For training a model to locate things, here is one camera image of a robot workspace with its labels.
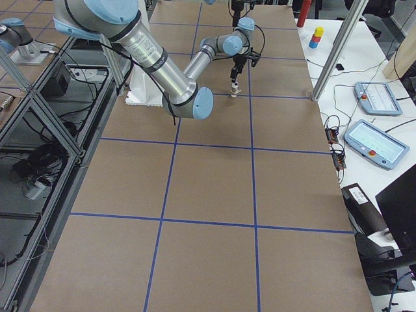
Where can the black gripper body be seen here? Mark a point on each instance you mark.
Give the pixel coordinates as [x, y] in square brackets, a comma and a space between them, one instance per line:
[238, 62]
[236, 15]

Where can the white brass PPR valve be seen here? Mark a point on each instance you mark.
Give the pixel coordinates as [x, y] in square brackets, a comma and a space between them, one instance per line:
[235, 89]

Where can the red cylinder bottle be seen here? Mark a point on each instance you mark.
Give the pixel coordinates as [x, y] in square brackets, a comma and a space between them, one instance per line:
[306, 4]

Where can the blue toy block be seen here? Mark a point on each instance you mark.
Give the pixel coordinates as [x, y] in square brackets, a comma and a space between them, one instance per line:
[313, 45]

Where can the red toy block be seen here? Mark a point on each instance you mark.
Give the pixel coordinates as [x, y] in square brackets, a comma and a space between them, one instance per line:
[315, 39]

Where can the yellow toy block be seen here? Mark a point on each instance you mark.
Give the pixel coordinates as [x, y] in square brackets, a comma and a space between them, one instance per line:
[318, 33]

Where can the far teach pendant tablet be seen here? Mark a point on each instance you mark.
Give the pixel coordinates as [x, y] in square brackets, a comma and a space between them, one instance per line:
[377, 99]

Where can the teach pendant tablet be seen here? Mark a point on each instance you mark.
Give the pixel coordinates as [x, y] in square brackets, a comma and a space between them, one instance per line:
[375, 145]
[377, 99]

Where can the near teach pendant tablet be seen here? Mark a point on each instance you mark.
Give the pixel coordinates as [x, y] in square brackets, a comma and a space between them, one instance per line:
[375, 145]

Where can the black cardboard box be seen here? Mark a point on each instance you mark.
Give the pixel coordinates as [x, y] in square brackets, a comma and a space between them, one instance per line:
[366, 216]

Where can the black computer monitor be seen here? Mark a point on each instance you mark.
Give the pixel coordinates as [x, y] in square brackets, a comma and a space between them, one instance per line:
[397, 206]

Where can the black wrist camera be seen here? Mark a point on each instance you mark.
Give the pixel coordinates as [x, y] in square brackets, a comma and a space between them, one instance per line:
[254, 57]

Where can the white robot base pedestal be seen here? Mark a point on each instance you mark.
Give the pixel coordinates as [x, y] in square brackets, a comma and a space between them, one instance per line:
[142, 90]

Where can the aluminium frame post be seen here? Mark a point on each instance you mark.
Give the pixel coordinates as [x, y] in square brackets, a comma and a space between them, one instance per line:
[342, 38]

